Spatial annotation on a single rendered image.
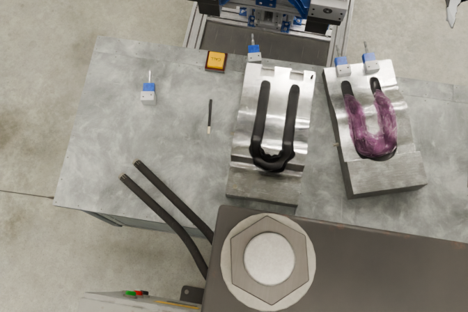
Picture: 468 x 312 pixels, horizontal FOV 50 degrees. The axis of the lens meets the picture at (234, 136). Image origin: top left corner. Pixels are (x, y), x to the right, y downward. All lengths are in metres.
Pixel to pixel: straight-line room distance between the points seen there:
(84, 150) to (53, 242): 0.93
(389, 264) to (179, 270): 2.07
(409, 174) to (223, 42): 1.31
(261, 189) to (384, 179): 0.42
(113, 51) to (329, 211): 1.05
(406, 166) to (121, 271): 1.53
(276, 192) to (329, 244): 1.18
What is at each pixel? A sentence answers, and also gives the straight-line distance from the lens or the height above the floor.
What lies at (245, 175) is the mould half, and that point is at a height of 0.86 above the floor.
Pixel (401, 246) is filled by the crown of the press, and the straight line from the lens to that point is 0.65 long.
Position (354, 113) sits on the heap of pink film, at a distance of 1.85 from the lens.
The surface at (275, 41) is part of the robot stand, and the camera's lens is 2.73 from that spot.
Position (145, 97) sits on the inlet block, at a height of 0.85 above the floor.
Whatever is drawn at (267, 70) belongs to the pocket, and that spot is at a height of 0.86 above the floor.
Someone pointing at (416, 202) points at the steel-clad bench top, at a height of 0.80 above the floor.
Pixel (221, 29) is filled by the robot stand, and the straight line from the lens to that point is 2.76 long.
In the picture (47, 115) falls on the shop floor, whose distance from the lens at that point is 3.00.
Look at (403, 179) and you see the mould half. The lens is 1.84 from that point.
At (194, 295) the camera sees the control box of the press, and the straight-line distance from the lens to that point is 2.63.
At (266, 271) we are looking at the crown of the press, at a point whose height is 2.06.
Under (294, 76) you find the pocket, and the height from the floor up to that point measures 0.86.
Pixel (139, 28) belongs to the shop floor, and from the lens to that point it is 3.07.
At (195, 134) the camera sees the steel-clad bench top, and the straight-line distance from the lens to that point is 1.92.
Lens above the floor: 2.63
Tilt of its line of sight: 73 degrees down
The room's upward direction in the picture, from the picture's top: 5 degrees counter-clockwise
